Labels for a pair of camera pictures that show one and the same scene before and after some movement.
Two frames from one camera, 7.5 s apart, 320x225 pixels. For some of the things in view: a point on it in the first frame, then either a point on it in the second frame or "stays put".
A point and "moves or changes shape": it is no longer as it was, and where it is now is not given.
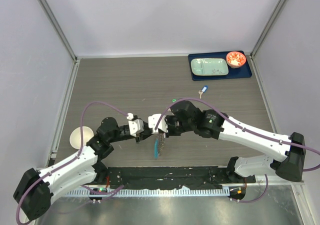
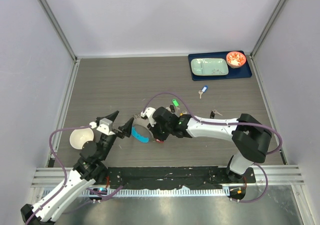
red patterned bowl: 235,59 stays put
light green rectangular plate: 209,66 stays put
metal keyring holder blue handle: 159,145 moves or changes shape
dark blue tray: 244,71 stays put
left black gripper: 147,132 to 126,129
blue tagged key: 204,90 stays put
